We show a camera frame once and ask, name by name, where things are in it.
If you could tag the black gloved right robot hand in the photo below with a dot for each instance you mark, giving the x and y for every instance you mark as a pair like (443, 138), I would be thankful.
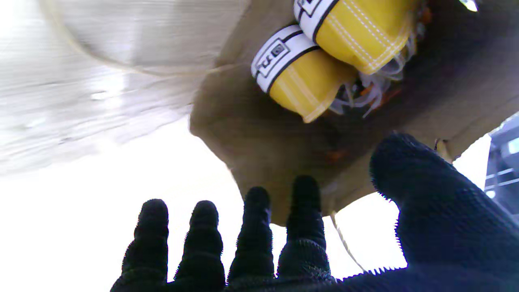
(446, 227)

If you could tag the brown paper bag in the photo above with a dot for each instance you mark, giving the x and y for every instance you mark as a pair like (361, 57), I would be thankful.
(263, 142)

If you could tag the yellow canvas sneaker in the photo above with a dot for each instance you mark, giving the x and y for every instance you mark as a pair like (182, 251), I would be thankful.
(304, 81)
(365, 28)

